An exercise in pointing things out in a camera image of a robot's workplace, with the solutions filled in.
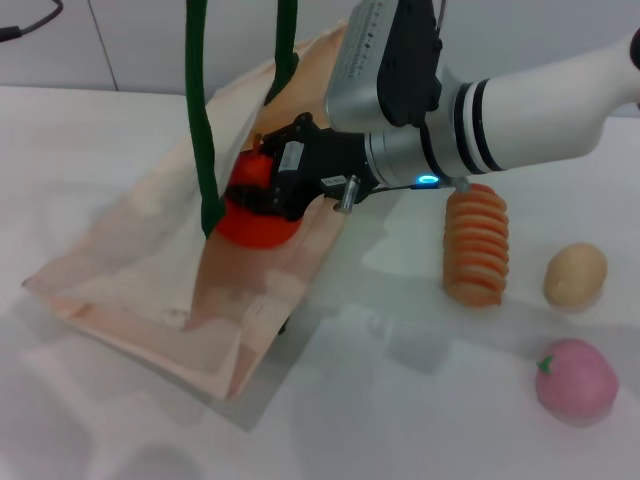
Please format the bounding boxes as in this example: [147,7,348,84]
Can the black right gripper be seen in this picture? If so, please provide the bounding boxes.
[226,113,376,222]

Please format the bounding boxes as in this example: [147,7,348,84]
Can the orange toy fruit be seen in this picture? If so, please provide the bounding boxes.
[214,132,302,251]

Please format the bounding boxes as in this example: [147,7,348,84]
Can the white canvas handbag green handles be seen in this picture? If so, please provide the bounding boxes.
[22,0,356,402]

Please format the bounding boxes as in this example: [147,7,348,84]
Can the orange striped toy bread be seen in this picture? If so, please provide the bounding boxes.
[443,183,511,308]

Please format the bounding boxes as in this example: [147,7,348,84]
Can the beige toy potato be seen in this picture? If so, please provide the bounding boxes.
[543,242,609,307]

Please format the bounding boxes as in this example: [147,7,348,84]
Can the pink toy peach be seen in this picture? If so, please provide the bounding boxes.
[534,338,620,428]

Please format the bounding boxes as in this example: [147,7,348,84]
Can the right arm cable with connector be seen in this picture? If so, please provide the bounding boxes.
[335,173,472,215]

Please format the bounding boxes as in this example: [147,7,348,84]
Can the arm cable with connector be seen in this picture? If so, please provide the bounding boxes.
[335,173,472,215]
[0,0,64,44]

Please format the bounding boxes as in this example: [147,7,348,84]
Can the left arm cable with connector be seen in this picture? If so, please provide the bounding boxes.
[0,0,64,44]

